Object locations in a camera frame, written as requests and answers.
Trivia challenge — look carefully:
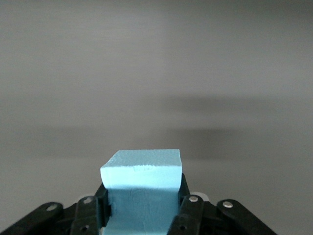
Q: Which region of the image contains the light blue foam block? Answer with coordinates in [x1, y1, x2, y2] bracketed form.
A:
[100, 148, 183, 235]

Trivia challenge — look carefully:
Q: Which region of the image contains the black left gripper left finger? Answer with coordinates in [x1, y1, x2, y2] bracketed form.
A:
[0, 182, 113, 235]

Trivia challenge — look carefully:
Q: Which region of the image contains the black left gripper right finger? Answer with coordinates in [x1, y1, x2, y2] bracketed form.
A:
[168, 172, 278, 235]

